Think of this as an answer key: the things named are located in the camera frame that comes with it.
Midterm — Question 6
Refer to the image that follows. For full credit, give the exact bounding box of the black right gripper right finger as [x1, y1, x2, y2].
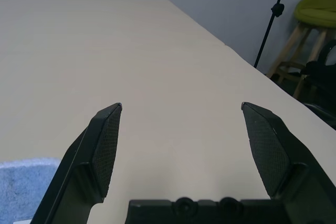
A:
[240, 101, 336, 224]

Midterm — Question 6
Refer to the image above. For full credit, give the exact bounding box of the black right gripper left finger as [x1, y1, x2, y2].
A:
[30, 102, 123, 224]

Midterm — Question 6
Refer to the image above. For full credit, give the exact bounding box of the light blue terry towel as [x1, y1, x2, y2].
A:
[0, 157, 62, 224]

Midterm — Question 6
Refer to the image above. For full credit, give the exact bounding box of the green cushion wooden stool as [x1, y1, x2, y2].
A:
[266, 0, 336, 99]

